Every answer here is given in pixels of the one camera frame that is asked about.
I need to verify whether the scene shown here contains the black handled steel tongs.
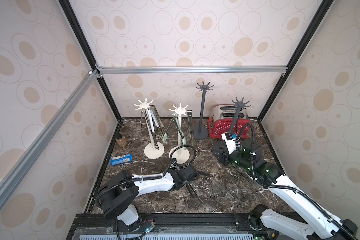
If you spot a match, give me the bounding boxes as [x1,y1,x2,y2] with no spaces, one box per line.
[185,170,211,199]

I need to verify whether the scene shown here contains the cream utensil rack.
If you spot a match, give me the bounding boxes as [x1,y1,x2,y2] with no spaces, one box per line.
[170,103,190,164]
[134,98,165,159]

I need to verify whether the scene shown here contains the mint green silicone tongs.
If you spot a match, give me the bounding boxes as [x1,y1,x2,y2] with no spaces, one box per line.
[162,115,187,147]

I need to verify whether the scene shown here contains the white handled steel tongs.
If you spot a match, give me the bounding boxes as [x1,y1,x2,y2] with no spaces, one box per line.
[145,108,160,150]

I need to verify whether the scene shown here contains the slim steel tongs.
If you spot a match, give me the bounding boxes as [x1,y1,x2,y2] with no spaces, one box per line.
[139,110,144,138]

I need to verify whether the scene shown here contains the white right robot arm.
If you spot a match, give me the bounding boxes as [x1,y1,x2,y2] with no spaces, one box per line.
[212,140,358,240]

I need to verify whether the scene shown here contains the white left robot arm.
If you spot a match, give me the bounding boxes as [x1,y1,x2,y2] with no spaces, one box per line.
[95,145,198,226]

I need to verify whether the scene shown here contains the red polka dot toaster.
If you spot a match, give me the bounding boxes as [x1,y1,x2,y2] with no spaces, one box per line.
[208,105,250,139]

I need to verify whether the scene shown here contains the dark grey rack back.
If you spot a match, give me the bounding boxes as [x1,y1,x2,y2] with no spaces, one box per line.
[194,82,213,140]

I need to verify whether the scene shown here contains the dark grey rack near toaster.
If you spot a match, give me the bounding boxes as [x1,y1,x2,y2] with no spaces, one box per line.
[229,97,250,132]

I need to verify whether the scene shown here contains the blue snack packet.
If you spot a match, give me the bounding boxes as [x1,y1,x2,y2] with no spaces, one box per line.
[110,154,133,166]

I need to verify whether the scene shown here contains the brown spice jar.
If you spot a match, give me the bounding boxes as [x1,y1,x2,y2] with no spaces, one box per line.
[116,133,127,148]

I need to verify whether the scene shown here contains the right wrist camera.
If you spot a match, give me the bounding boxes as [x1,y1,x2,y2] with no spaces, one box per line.
[222,132,237,154]

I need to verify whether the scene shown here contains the horizontal aluminium frame bar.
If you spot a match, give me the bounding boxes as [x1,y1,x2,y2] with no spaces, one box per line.
[99,66,288,75]

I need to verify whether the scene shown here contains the diagonal aluminium frame bar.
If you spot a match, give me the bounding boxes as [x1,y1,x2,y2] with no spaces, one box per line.
[0,70,99,211]

